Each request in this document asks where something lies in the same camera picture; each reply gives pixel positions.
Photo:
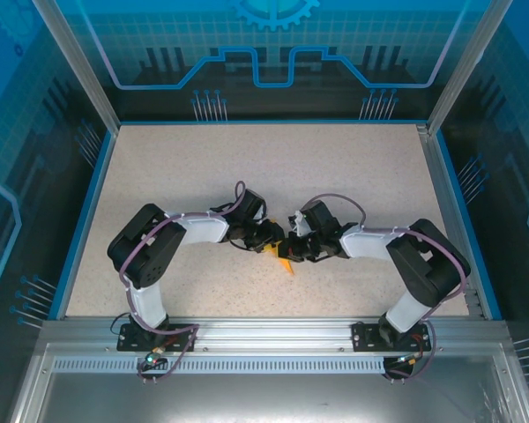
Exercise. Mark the yellow paper sheet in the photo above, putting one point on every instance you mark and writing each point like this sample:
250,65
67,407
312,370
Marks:
288,266

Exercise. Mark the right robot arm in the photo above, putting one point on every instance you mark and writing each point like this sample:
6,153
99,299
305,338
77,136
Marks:
427,262

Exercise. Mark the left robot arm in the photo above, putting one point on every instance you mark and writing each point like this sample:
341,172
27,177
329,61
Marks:
147,249

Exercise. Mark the steel tray sheet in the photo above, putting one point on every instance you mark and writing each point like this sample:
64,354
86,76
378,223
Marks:
269,401

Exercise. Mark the blue table edge strip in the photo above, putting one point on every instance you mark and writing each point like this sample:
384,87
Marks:
87,224
269,122
467,220

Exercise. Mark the blue panel with gear print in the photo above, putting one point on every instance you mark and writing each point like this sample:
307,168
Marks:
269,44

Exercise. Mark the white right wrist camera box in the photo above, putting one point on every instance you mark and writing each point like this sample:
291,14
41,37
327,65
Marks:
299,224

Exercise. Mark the long aluminium mounting rail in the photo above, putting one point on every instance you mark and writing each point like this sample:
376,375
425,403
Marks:
269,335

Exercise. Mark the short aluminium side rail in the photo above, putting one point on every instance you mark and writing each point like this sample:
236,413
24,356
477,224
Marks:
452,220

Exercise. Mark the blue printed enclosure panel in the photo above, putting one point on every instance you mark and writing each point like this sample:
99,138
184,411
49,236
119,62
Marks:
520,132
9,132

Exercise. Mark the aluminium enclosure post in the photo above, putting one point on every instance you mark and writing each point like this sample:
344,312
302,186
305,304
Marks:
467,66
79,70

